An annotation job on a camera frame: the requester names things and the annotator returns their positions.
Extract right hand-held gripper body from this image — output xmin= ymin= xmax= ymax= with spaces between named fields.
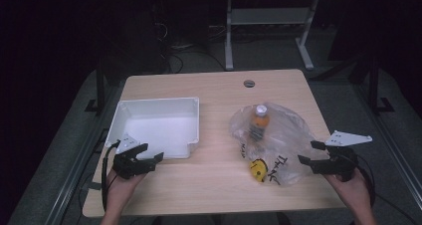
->
xmin=312 ymin=129 xmax=373 ymax=183

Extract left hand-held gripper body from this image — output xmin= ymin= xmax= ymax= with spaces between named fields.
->
xmin=111 ymin=132 xmax=157 ymax=180

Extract white plastic tray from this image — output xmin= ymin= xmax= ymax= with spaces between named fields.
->
xmin=105 ymin=97 xmax=201 ymax=161

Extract clear plastic bag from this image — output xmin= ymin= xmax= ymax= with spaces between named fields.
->
xmin=229 ymin=102 xmax=330 ymax=187

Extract orange drink bottle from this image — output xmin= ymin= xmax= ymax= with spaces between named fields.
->
xmin=248 ymin=105 xmax=271 ymax=143

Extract person's left hand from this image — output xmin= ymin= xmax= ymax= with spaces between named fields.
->
xmin=105 ymin=167 xmax=147 ymax=204

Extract person's right hand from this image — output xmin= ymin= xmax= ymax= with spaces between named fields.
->
xmin=322 ymin=166 xmax=375 ymax=210

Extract grey tape strip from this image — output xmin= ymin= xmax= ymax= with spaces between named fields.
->
xmin=81 ymin=181 xmax=105 ymax=192

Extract dark metal stand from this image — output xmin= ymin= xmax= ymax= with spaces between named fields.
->
xmin=349 ymin=52 xmax=396 ymax=115
xmin=84 ymin=57 xmax=111 ymax=116

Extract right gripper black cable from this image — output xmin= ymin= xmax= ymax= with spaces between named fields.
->
xmin=355 ymin=154 xmax=420 ymax=225

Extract grey metal floor rail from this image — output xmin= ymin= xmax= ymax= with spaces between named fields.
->
xmin=352 ymin=84 xmax=422 ymax=204
xmin=43 ymin=84 xmax=124 ymax=225

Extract floor cables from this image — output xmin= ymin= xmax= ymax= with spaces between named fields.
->
xmin=153 ymin=19 xmax=227 ymax=74

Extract white metal desk frame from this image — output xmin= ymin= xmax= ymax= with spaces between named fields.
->
xmin=212 ymin=0 xmax=321 ymax=72

